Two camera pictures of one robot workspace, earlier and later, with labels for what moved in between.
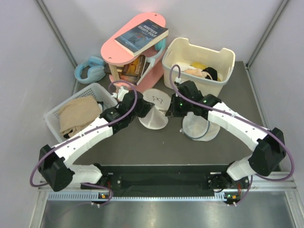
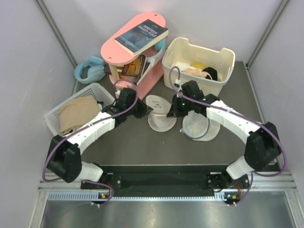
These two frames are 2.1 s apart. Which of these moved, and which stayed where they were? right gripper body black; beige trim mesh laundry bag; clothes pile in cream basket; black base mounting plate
Moved: beige trim mesh laundry bag
Stayed: clothes pile in cream basket; black base mounting plate; right gripper body black
